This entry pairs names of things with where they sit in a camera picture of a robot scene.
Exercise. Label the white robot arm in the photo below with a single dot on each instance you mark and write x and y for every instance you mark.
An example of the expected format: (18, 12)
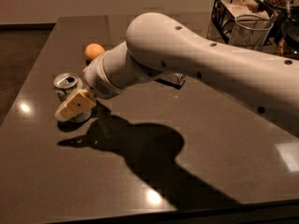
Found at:
(156, 45)

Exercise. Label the white green 7up can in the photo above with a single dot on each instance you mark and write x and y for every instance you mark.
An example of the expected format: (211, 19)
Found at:
(63, 85)

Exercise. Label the blue silver energy drink can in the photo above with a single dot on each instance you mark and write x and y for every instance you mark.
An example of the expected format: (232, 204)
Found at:
(175, 80)

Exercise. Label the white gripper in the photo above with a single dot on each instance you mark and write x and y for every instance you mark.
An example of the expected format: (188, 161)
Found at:
(94, 76)

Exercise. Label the wire mesh cup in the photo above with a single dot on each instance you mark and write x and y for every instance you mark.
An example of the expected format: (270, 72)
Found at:
(250, 32)

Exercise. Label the orange fruit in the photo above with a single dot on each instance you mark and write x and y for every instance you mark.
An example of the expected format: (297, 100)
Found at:
(93, 50)

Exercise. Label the black wire basket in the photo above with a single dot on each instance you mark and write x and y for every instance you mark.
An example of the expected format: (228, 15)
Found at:
(224, 13)

